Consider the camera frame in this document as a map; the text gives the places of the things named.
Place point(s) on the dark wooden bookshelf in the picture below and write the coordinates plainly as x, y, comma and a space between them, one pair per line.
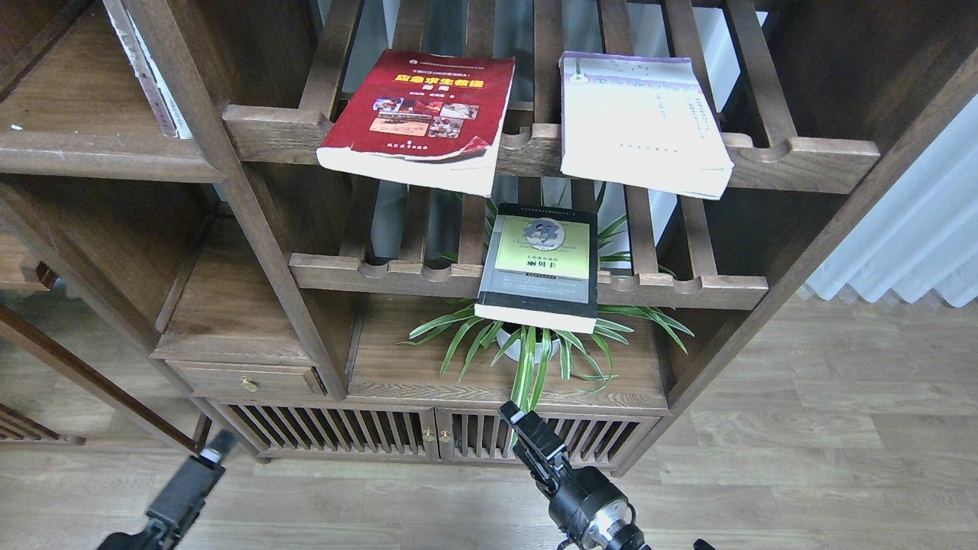
232, 254

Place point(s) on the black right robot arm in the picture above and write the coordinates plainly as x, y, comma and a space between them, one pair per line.
583, 503

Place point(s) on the white book standing upright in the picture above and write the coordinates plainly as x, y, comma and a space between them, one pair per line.
166, 111

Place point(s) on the white curtain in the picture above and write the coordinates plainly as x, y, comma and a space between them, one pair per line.
921, 237

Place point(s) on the red cover book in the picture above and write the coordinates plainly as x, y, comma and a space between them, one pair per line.
424, 120

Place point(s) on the green spider plant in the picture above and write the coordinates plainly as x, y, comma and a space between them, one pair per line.
537, 350

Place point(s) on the white and purple book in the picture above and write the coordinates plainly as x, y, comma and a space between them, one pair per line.
641, 122

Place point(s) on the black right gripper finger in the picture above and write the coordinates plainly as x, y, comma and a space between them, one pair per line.
533, 432

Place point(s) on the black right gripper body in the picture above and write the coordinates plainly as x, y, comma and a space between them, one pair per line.
583, 503

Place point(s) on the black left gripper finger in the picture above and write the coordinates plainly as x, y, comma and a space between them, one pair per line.
219, 447

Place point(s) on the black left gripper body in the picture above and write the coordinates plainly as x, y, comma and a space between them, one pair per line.
175, 509

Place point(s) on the green and black book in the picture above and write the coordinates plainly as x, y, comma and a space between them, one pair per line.
541, 269

